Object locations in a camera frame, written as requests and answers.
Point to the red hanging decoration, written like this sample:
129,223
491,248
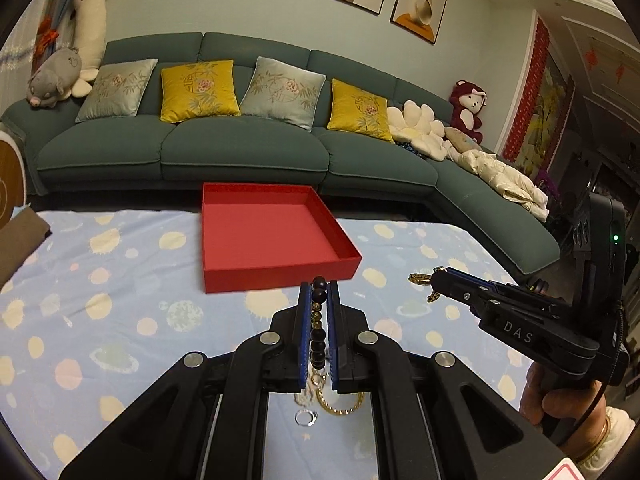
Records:
537,63

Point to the round wooden white exercise device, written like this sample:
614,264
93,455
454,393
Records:
13,191

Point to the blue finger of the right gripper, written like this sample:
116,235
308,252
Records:
452,280

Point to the blue patterned bed sheet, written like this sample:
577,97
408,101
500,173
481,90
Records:
110,301

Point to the brown folded cloth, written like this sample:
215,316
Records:
19,239

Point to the grey-green embroidered cushion centre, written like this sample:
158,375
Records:
283,92

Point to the yellow embroidered cushion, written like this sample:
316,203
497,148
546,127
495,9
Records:
197,90
355,110

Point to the grey-green embroidered cushion left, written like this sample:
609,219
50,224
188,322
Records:
117,90

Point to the framed wall picture right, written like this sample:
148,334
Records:
422,18

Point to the red shallow tray box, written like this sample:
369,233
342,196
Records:
266,236

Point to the yellow embroidered cushion left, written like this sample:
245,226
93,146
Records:
197,90

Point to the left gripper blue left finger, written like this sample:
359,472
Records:
303,329

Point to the grey-green embroidered cushion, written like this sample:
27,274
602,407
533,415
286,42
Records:
283,92
117,90

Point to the person's right hand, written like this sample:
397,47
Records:
562,404

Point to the grey pig plush toy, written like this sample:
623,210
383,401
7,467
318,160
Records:
54,79

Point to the cream quilted blanket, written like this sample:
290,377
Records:
507,181

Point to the dark green sectional sofa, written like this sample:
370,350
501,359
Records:
141,152

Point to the yellow embroidered cushion right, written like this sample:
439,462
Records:
355,110

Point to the tan small cushion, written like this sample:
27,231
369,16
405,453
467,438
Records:
460,141

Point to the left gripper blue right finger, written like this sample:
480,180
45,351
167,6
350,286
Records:
333,311

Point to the white long plush toy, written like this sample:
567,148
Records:
89,41

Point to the cream flower-shaped cushion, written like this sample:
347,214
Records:
417,126

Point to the gold wristwatch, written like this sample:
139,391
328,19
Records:
434,281

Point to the red monkey plush toy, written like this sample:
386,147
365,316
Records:
467,100

